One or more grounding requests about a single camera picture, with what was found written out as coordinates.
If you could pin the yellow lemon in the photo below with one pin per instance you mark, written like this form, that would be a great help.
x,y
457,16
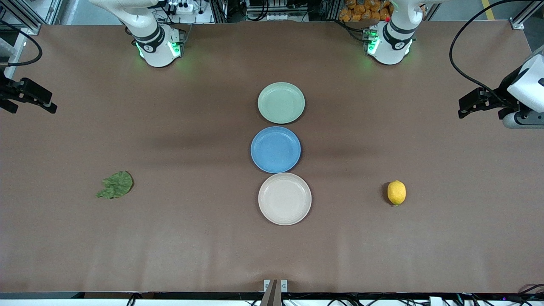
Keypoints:
x,y
396,193

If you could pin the blue plate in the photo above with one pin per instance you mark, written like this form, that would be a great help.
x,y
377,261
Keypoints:
x,y
275,149

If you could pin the aluminium frame profile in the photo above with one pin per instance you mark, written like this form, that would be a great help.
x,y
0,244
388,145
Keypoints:
x,y
23,15
525,17

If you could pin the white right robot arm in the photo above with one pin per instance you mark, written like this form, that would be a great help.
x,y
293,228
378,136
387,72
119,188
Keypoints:
x,y
154,44

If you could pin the orange snack bag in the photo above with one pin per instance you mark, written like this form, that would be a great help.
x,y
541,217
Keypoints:
x,y
365,10

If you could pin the green lettuce leaf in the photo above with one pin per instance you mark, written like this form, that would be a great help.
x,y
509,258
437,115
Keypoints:
x,y
115,185

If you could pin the beige plate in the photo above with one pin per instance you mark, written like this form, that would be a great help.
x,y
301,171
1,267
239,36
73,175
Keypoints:
x,y
284,199

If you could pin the white power strip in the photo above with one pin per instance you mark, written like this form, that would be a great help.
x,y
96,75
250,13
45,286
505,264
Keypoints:
x,y
180,7

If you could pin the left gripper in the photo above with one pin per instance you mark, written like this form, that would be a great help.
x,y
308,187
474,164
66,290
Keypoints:
x,y
500,100

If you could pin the light green plate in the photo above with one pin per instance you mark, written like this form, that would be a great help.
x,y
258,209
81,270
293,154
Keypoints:
x,y
281,103

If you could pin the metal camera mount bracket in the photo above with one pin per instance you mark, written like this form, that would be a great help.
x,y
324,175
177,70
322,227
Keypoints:
x,y
275,291

